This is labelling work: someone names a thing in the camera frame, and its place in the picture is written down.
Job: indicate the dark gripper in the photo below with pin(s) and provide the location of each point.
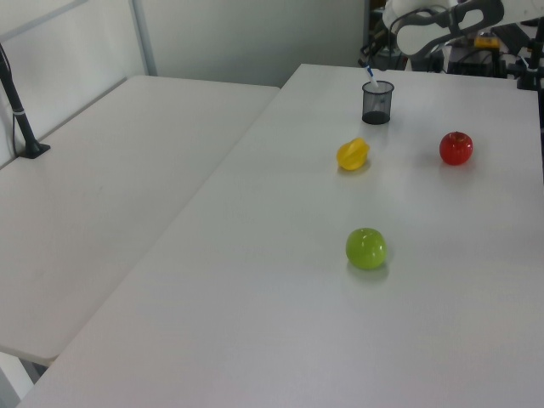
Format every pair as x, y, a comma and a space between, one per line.
389, 59

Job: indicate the blue and white marker pen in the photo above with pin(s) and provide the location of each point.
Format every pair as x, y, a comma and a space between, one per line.
372, 77

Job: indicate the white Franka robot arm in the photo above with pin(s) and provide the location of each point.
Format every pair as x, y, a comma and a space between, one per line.
425, 30

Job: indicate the black mesh pen holder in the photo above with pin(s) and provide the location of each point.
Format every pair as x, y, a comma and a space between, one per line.
377, 106

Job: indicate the yellow starfruit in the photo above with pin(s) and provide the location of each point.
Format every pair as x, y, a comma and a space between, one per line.
353, 154

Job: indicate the yellow device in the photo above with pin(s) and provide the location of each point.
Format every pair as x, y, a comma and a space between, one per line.
487, 42

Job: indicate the red apple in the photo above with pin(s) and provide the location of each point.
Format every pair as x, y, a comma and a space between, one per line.
456, 148

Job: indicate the black stand with clamp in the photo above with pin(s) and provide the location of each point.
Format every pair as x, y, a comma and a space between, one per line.
531, 64

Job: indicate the green apple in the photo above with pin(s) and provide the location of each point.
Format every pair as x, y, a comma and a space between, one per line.
366, 248

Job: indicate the white adjoining table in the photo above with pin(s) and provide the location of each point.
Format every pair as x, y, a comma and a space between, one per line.
106, 191

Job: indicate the grey metal partition post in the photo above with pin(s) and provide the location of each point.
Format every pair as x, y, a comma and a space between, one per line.
144, 38

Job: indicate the black camera stand pole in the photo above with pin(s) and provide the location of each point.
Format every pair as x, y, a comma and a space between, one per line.
19, 115

